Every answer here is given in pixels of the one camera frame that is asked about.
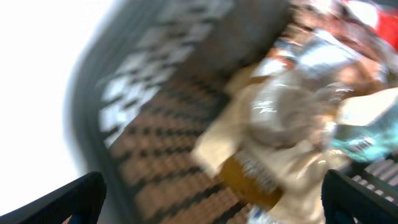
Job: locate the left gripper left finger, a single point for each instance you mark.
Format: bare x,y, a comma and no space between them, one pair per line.
79,201

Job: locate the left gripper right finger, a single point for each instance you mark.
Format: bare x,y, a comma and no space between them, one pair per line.
345,201

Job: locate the teal small snack packet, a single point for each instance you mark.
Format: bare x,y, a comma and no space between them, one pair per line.
370,142

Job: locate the cream pouch with label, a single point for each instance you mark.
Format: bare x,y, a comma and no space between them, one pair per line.
275,152

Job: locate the grey plastic slotted basket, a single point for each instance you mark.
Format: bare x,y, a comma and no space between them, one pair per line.
162,72

